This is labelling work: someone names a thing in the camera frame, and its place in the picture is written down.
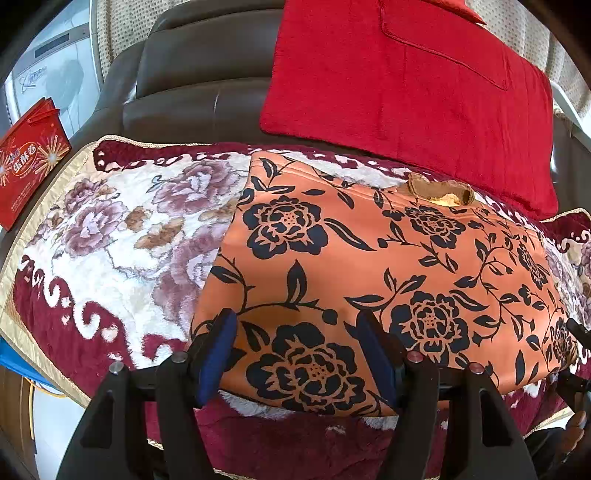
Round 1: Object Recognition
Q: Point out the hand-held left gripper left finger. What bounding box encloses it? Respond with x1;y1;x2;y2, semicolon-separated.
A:
55;308;238;480

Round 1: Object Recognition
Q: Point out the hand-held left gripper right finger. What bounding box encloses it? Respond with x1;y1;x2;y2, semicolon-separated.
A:
355;309;539;480

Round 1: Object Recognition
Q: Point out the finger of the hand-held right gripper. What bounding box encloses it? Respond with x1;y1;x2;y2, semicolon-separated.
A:
566;318;591;352

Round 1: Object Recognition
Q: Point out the orange floral shirt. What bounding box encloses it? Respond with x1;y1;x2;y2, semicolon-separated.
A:
190;151;580;418

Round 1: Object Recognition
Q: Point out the person's right hand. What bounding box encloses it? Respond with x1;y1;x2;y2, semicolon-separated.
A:
566;410;591;457

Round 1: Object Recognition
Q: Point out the floral plush sofa cover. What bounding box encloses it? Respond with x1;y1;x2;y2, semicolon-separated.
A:
0;135;591;480

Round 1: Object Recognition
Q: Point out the blue plastic box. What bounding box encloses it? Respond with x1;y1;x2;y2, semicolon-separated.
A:
0;337;56;384

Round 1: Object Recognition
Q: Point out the red gift bag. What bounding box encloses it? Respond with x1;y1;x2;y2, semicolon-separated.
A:
0;97;72;232

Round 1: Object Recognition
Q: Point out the red folded towel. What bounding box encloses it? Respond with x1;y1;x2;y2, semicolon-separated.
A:
259;0;559;221

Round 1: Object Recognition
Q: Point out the brown leather sofa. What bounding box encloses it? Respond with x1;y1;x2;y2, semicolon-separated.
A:
0;0;591;259

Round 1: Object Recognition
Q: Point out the white appliance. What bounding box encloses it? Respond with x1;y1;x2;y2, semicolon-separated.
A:
4;0;105;139

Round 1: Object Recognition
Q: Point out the dotted beige curtain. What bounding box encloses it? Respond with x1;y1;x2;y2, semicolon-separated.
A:
95;0;583;93

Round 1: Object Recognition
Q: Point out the red satin cloth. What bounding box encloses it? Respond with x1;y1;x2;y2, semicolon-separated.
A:
429;0;486;25

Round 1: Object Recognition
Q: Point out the white metal frame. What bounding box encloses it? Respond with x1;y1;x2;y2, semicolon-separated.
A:
549;80;591;139

